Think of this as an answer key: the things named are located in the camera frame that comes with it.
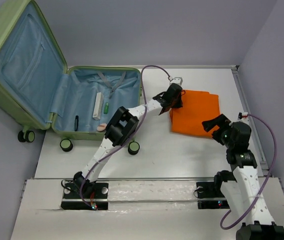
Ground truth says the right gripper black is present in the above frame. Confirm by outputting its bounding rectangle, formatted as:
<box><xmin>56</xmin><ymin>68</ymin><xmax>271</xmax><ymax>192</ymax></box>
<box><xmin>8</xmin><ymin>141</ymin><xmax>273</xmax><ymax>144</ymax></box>
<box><xmin>201</xmin><ymin>113</ymin><xmax>234</xmax><ymax>149</ymax></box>

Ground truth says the orange cloth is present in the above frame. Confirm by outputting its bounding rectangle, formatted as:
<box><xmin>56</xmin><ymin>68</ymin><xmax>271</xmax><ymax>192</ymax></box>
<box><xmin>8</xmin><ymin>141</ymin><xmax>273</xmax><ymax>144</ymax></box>
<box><xmin>169</xmin><ymin>90</ymin><xmax>220</xmax><ymax>139</ymax></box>

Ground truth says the small green bottle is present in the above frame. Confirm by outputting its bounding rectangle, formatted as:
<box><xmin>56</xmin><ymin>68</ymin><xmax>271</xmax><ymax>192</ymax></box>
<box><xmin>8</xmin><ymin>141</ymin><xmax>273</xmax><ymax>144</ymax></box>
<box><xmin>104</xmin><ymin>102</ymin><xmax>109</xmax><ymax>114</ymax></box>

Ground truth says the pink round powder puff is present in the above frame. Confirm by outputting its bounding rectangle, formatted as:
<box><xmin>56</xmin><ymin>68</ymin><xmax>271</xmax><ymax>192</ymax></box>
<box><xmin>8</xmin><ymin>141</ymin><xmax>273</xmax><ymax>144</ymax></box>
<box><xmin>96</xmin><ymin>123</ymin><xmax>107</xmax><ymax>132</ymax></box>

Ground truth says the white rectangular box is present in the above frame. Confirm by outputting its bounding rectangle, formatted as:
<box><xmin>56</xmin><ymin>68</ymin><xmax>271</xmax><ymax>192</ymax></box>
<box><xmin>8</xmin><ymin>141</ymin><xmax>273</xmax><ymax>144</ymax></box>
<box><xmin>93</xmin><ymin>92</ymin><xmax>104</xmax><ymax>120</ymax></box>

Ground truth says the black mascara tube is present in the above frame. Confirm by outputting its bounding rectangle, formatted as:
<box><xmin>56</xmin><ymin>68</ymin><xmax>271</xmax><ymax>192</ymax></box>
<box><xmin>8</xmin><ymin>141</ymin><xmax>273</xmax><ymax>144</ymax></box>
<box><xmin>74</xmin><ymin>115</ymin><xmax>79</xmax><ymax>132</ymax></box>

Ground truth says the green suitcase with blue lining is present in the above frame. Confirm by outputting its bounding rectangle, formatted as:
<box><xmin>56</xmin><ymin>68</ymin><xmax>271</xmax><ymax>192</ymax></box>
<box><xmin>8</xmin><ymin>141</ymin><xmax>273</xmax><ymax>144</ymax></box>
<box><xmin>0</xmin><ymin>0</ymin><xmax>141</xmax><ymax>152</ymax></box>

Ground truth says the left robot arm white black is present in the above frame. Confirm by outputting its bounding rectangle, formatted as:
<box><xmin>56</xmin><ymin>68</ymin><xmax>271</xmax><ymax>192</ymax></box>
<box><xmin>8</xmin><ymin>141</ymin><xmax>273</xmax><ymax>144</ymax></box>
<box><xmin>73</xmin><ymin>78</ymin><xmax>183</xmax><ymax>199</ymax></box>

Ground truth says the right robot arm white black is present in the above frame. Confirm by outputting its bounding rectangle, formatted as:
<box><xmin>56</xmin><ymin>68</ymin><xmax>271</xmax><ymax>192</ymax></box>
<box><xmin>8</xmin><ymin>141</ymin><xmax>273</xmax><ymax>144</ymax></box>
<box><xmin>202</xmin><ymin>112</ymin><xmax>284</xmax><ymax>240</ymax></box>

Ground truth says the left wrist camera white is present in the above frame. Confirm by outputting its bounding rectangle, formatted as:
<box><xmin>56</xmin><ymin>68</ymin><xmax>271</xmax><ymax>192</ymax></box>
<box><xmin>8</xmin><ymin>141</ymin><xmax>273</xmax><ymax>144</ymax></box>
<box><xmin>168</xmin><ymin>76</ymin><xmax>183</xmax><ymax>86</ymax></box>

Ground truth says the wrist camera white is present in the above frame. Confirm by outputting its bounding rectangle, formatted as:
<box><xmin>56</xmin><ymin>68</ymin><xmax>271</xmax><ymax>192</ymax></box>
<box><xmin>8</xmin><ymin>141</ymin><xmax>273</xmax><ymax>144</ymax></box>
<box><xmin>237</xmin><ymin>112</ymin><xmax>249</xmax><ymax>125</ymax></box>
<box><xmin>168</xmin><ymin>76</ymin><xmax>183</xmax><ymax>86</ymax></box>

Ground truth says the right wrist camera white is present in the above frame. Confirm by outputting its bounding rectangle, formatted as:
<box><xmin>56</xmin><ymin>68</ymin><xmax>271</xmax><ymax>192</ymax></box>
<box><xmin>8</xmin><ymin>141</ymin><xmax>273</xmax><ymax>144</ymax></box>
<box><xmin>237</xmin><ymin>112</ymin><xmax>249</xmax><ymax>125</ymax></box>

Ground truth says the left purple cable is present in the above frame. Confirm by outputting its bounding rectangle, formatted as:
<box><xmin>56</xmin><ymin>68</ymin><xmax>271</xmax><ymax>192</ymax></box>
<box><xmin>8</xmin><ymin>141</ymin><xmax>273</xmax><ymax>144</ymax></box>
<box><xmin>79</xmin><ymin>65</ymin><xmax>174</xmax><ymax>210</ymax></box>

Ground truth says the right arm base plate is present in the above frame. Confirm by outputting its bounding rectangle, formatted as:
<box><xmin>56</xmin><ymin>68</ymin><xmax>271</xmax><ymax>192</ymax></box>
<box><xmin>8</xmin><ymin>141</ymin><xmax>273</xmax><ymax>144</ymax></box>
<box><xmin>193</xmin><ymin>181</ymin><xmax>229</xmax><ymax>210</ymax></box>

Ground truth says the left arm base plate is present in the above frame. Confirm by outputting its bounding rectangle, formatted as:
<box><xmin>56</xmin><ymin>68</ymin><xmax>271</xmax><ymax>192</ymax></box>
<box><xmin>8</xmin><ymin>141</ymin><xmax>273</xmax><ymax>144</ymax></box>
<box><xmin>61</xmin><ymin>179</ymin><xmax>109</xmax><ymax>211</ymax></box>

